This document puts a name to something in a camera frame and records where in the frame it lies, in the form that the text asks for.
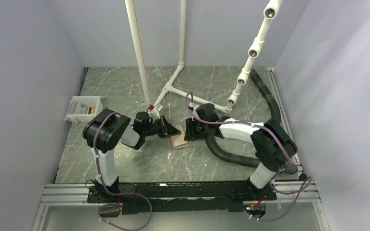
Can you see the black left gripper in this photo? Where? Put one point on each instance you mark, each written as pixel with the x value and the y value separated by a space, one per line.
pixel 166 130

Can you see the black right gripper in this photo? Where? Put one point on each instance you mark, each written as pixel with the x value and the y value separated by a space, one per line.
pixel 190 134

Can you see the tan leather card holder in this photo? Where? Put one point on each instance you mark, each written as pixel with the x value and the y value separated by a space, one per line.
pixel 178 141

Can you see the white card tray box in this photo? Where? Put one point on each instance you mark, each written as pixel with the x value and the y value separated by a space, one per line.
pixel 83 109

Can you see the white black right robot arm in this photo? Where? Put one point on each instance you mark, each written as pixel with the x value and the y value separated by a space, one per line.
pixel 274 148

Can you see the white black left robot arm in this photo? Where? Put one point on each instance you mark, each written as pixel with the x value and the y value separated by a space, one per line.
pixel 108 128

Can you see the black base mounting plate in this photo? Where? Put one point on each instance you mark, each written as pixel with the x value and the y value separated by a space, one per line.
pixel 135 197

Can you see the side aluminium rail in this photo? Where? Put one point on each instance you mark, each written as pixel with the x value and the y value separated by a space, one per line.
pixel 285 122

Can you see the aluminium extrusion rail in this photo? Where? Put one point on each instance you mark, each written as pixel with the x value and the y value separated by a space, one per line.
pixel 76 194

